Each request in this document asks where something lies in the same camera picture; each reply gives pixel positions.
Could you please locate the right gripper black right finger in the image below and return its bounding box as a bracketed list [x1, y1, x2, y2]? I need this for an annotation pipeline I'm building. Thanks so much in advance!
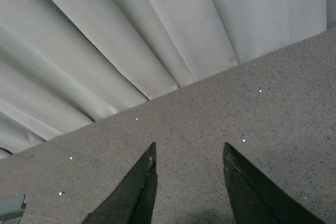
[223, 142, 323, 223]

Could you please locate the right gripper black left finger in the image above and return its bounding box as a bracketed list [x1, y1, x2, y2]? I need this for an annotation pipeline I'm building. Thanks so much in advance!
[83, 142, 158, 223]

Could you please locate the green metal dish rack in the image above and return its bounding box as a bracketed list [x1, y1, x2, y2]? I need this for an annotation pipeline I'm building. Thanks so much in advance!
[0, 194, 26, 221]

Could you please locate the white pleated curtain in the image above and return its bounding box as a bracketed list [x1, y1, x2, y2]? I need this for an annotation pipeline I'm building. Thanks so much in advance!
[1, 0, 335, 158]

